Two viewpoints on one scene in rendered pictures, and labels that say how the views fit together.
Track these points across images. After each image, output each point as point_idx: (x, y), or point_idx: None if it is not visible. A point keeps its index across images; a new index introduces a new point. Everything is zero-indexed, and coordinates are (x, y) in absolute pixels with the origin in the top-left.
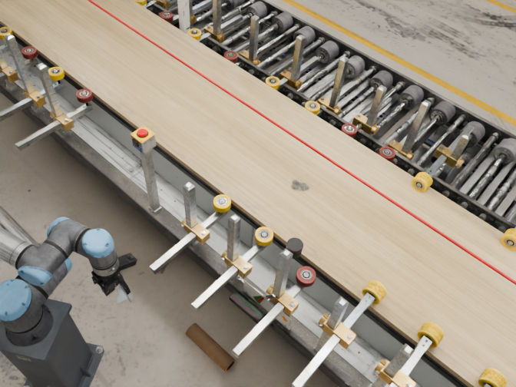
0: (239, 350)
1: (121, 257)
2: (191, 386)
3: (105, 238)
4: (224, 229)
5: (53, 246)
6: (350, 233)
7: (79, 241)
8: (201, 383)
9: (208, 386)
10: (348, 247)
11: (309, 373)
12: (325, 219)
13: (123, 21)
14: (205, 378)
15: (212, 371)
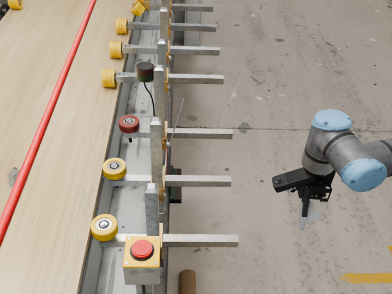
0: (228, 130)
1: (289, 181)
2: (227, 293)
3: (322, 113)
4: (101, 278)
5: (386, 142)
6: (54, 118)
7: (352, 132)
8: (218, 287)
9: (215, 281)
10: (73, 113)
11: (208, 75)
12: (52, 139)
13: (48, 107)
14: (212, 289)
15: (202, 289)
